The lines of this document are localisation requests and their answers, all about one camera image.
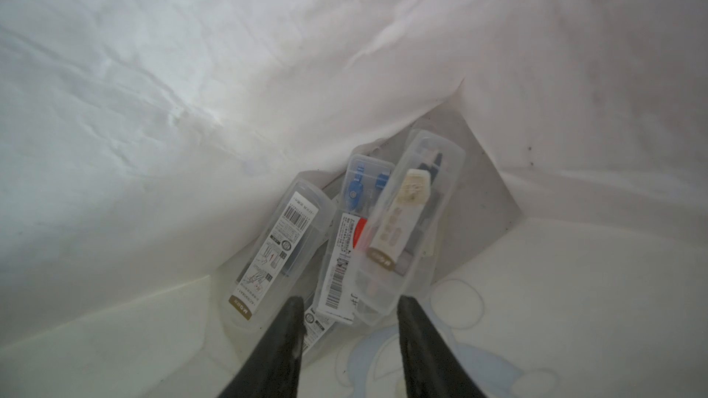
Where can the clear compass box barcode label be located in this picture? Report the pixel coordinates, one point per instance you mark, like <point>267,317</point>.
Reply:
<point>298,227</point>

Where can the clear compass set box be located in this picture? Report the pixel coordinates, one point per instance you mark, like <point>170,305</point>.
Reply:
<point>390,248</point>

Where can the clear compass box blue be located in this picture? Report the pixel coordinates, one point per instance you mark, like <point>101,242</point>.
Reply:
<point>364,181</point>

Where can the clear compass box red label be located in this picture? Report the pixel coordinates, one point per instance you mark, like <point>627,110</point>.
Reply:
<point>332,304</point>

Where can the white canvas tote bag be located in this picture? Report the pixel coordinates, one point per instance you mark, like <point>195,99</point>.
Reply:
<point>146,143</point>

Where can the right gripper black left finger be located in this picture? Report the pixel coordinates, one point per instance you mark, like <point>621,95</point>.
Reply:
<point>273,368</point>

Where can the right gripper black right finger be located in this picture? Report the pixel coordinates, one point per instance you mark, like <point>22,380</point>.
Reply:
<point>430,367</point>

